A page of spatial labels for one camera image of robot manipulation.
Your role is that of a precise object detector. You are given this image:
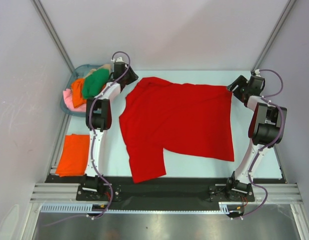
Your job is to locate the white slotted cable duct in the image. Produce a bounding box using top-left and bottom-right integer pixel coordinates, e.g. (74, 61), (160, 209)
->
(40, 203), (243, 215)

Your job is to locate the aluminium corner post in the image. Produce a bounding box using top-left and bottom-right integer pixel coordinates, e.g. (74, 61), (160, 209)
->
(31, 0), (75, 73)
(250, 0), (298, 71)

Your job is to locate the red t shirt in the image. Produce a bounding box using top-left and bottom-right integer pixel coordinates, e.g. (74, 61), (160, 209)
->
(119, 77), (235, 184)

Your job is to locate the beige garment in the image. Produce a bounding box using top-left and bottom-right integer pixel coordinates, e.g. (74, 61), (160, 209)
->
(83, 63), (112, 79)

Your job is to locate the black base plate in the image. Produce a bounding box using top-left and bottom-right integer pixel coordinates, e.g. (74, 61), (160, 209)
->
(44, 174), (286, 211)

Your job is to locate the orange garment in basket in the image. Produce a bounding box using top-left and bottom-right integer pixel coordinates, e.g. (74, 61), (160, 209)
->
(70, 77), (108, 109)

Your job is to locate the right aluminium corner post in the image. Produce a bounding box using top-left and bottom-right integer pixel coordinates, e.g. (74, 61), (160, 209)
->
(250, 0), (298, 71)

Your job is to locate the folded orange t shirt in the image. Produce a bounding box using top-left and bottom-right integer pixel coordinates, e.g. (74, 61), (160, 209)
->
(55, 134), (90, 177)

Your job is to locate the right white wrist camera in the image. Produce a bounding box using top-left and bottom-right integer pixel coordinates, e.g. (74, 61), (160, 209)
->
(251, 69), (261, 77)

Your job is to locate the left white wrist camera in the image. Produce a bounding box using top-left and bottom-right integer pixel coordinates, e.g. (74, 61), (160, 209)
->
(111, 56), (125, 63)

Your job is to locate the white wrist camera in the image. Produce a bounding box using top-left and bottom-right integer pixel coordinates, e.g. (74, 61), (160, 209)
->
(111, 56), (125, 63)
(251, 69), (261, 77)

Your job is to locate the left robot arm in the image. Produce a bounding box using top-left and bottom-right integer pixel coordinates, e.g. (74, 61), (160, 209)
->
(76, 60), (138, 201)

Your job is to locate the blue plastic basket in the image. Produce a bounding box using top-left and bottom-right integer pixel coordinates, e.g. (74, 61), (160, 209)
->
(60, 64), (100, 117)

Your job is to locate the left aluminium corner post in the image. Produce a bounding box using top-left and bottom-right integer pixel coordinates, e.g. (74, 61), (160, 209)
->
(31, 0), (75, 73)

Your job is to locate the green garment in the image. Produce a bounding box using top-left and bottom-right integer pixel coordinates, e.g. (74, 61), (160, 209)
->
(82, 68), (110, 99)

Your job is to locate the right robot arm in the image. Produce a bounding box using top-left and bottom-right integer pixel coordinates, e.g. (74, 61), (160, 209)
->
(225, 75), (288, 201)

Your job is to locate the pink garment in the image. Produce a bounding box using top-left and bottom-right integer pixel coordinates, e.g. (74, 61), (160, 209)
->
(63, 88), (87, 113)

